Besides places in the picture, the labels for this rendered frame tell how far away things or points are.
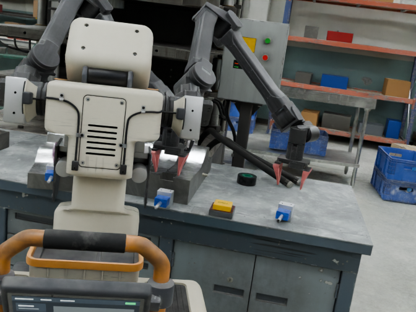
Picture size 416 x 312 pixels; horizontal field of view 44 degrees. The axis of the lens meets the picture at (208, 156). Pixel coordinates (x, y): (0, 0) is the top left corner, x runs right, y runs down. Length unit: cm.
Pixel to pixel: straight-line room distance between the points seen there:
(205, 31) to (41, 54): 51
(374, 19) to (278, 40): 591
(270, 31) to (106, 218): 146
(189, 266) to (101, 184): 64
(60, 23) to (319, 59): 696
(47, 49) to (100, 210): 46
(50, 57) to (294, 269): 105
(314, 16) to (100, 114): 724
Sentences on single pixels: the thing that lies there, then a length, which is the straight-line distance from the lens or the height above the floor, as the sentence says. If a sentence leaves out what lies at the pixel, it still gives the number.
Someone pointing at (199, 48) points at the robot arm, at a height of 134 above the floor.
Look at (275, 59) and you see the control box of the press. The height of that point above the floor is 130.
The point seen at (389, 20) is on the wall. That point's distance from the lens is 842.
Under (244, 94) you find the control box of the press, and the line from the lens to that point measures 257.
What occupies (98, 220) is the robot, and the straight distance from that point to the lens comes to 138.
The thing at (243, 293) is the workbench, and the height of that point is 51.
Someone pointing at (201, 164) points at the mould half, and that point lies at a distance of 199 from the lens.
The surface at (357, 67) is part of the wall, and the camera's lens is 838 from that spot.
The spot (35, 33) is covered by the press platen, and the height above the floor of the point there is 127.
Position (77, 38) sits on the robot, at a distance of 132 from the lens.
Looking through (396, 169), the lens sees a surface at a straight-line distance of 527.
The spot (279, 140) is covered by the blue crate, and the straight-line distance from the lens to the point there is 551.
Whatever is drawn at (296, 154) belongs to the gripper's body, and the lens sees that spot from 172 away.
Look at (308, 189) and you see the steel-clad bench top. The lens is 222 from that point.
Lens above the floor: 140
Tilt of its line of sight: 14 degrees down
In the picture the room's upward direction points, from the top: 7 degrees clockwise
